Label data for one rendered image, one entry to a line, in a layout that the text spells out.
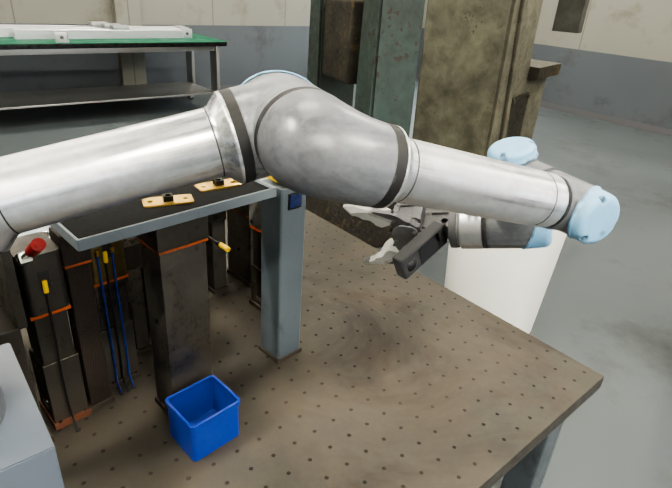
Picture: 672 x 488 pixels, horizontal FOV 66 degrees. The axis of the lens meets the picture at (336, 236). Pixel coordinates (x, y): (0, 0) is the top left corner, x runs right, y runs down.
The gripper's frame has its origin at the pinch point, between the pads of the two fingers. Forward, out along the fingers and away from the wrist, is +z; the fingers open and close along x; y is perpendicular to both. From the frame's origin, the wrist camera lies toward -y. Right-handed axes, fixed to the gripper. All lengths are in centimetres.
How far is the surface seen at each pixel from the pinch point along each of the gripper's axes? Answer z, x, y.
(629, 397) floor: -65, -166, 64
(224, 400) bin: 25.8, -18.8, -26.7
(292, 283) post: 18.8, -15.1, 0.8
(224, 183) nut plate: 22.2, 14.4, 0.9
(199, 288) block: 26.1, 2.5, -15.2
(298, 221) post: 14.7, -2.1, 7.3
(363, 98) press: 60, -72, 180
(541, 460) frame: -32, -78, -5
